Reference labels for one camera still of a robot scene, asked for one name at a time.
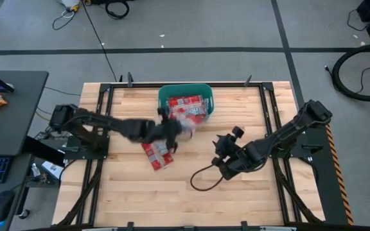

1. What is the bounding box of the small white box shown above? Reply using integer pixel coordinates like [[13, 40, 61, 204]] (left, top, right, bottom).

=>
[[40, 160, 65, 180]]

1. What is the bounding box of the black computer mouse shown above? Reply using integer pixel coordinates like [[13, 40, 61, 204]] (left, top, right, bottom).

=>
[[0, 189, 16, 224]]

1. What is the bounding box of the black control box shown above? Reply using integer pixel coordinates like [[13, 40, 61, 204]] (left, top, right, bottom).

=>
[[22, 135, 66, 167]]

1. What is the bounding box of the thick black hose ring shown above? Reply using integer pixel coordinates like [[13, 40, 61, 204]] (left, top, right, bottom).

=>
[[331, 42, 370, 103]]

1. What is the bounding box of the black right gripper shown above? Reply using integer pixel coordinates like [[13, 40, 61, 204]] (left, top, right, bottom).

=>
[[211, 125, 257, 181]]

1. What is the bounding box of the thin looping floor cable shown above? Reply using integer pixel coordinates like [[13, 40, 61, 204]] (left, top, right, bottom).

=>
[[52, 9, 76, 31]]

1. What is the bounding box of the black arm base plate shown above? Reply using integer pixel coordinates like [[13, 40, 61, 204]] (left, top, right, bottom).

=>
[[63, 134, 110, 160], [265, 132, 324, 158]]

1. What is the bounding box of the long black floor cable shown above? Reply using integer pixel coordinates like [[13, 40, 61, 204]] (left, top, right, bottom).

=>
[[81, 0, 119, 83]]

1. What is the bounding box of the black aluminium table frame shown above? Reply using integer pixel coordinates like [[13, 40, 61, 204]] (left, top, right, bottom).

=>
[[56, 72, 326, 231]]

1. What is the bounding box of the looping gripper cable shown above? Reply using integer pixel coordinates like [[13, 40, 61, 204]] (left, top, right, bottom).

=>
[[189, 164, 225, 193]]

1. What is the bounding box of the black platform with hazard stripe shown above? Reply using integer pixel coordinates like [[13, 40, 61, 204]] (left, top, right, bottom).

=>
[[297, 111, 355, 226]]

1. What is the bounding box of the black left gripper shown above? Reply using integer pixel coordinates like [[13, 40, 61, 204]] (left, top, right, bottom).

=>
[[152, 107, 195, 155]]

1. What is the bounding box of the teal plastic basket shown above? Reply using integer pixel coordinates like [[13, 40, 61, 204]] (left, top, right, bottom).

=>
[[157, 83, 215, 124]]

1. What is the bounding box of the white and yellow power strip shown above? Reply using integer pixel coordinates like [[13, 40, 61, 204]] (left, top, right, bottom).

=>
[[58, 0, 82, 12]]

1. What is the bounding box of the black desk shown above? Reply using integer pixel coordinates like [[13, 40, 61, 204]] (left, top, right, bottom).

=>
[[0, 70, 49, 231]]

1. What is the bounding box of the coiled black cable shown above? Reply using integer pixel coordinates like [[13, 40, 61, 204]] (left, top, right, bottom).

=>
[[104, 0, 130, 20]]

